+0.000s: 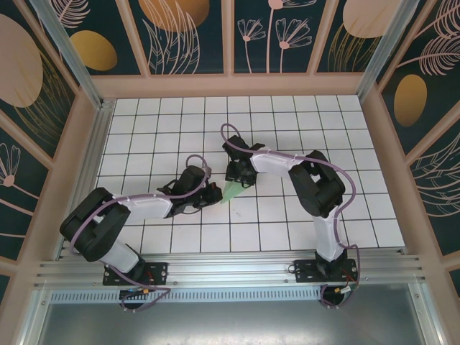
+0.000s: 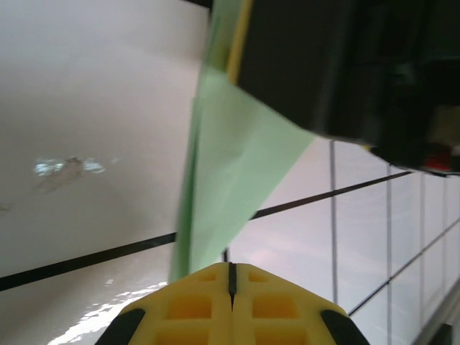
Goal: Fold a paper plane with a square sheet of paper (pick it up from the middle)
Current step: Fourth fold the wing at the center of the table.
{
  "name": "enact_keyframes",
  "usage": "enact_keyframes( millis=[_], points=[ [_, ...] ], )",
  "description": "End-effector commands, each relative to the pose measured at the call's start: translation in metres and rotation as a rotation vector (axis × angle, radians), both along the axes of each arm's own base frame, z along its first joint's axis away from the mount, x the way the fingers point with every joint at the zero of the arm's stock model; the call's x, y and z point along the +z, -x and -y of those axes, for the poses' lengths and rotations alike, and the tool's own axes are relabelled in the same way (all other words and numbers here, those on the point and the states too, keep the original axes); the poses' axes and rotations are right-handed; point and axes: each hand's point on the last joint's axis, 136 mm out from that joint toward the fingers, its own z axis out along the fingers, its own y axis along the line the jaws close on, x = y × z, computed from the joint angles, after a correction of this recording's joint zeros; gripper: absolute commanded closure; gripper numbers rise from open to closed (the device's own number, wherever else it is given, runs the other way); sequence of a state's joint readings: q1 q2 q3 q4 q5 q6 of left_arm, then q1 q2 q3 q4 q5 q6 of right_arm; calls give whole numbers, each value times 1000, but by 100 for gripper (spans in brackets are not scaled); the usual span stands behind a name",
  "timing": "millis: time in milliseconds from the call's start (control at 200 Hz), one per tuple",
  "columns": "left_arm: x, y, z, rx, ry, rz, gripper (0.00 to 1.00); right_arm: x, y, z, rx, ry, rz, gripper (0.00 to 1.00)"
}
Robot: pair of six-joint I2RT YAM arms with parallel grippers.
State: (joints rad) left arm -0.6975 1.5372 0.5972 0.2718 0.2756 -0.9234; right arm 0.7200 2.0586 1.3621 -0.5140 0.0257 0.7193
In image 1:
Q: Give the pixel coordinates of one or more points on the light green paper sheet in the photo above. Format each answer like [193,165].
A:
[231,192]

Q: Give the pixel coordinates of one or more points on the black base plate left arm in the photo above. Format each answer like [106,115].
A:
[158,271]

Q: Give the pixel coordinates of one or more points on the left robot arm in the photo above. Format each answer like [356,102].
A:
[97,226]

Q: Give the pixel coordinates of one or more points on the black base plate right arm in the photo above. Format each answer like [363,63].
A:
[305,271]

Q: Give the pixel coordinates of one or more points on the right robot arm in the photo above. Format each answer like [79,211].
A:
[320,190]

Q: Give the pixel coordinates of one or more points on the grey sheet metal tray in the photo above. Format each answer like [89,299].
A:
[230,323]

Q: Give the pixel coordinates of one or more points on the small black circuit board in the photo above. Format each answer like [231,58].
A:
[134,293]

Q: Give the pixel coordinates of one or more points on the long aluminium mounting rail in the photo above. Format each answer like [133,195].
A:
[230,267]

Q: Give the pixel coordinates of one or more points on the aluminium side rail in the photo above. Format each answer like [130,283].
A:
[97,143]

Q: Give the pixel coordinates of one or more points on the aluminium corner post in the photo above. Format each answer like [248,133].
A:
[382,54]
[68,54]

